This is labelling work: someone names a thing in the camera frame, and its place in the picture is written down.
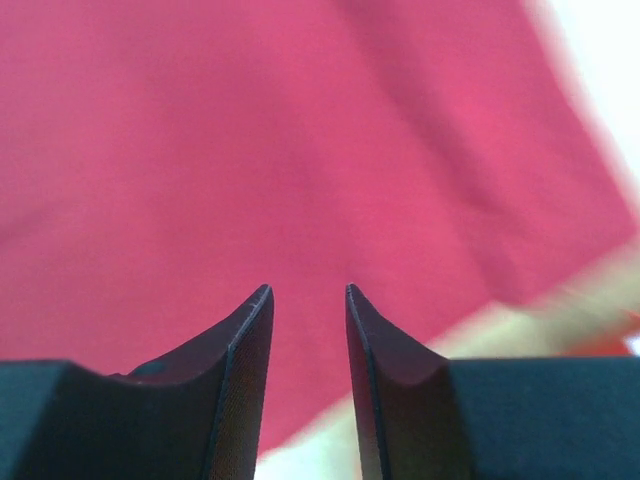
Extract red plastic bin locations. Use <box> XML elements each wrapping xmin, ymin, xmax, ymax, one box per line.
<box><xmin>566</xmin><ymin>312</ymin><xmax>639</xmax><ymax>357</ymax></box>

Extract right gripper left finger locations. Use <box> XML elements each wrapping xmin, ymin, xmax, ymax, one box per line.
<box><xmin>1</xmin><ymin>286</ymin><xmax>274</xmax><ymax>479</ymax></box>

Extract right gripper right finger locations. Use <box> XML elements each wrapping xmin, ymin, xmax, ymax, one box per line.
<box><xmin>346</xmin><ymin>285</ymin><xmax>639</xmax><ymax>479</ymax></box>

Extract dark red t shirt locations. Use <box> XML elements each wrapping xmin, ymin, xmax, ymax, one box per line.
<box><xmin>1</xmin><ymin>1</ymin><xmax>639</xmax><ymax>450</ymax></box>

